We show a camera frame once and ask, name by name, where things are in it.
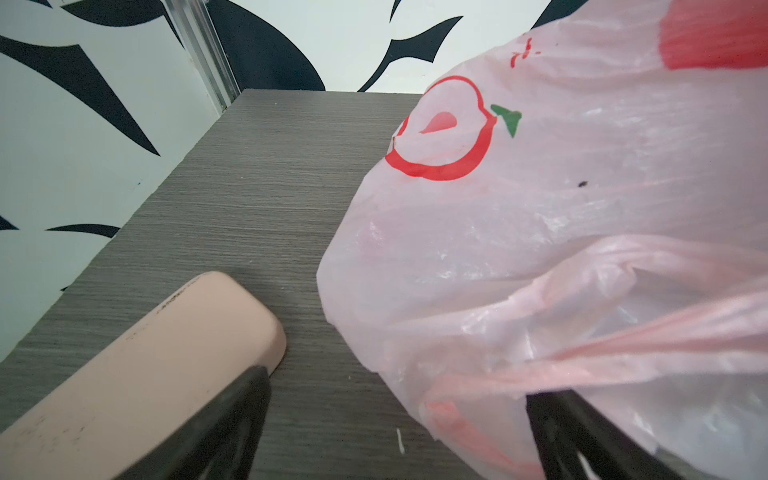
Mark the pink case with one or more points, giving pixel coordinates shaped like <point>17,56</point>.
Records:
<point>146,384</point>

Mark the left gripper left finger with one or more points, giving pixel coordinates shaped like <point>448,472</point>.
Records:
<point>219,441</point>

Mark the pink plastic bag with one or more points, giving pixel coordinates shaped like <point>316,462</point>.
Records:
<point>582,208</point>

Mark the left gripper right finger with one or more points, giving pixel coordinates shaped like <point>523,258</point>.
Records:
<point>573,437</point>

